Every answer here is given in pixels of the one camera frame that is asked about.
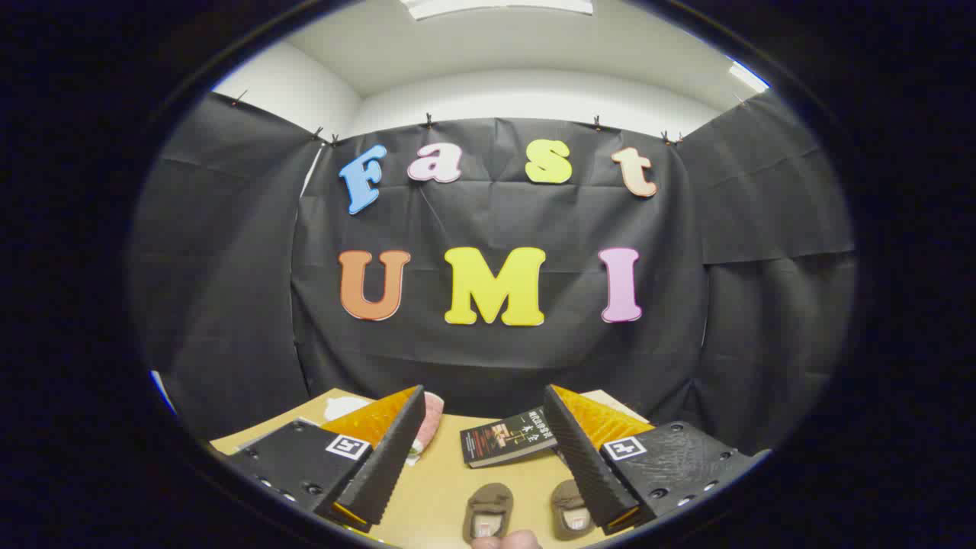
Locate white plush toy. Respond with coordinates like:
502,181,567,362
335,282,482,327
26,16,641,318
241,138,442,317
324,395,374,422

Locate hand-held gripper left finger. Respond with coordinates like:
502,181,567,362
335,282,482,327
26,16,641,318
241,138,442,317
225,385,426,533

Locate ceiling light panel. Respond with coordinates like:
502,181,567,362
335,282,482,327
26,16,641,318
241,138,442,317
728,61,769,94
403,0,594,21

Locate black cover book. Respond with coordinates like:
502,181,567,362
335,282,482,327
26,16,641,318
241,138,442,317
460,406,559,468

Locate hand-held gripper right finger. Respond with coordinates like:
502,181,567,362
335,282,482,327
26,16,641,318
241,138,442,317
543,384,769,536

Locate watermelon slice plush toy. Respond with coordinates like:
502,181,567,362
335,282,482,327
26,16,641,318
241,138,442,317
408,391,445,466

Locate brown fuzzy slipper shoe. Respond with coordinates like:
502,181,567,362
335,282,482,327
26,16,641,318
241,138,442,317
551,479,596,541
463,483,514,544

